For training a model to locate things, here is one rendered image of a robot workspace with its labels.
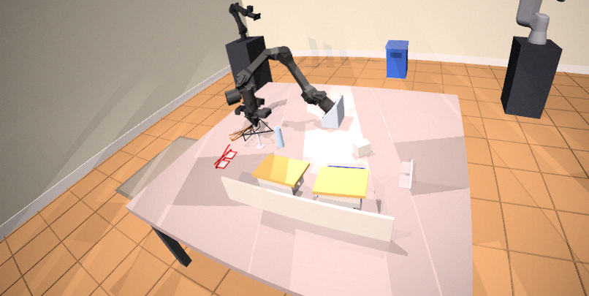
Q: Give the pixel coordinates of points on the long cream flat panel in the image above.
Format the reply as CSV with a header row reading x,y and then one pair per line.
x,y
358,222

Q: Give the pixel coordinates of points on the red glasses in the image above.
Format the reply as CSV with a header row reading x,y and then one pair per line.
x,y
228,155

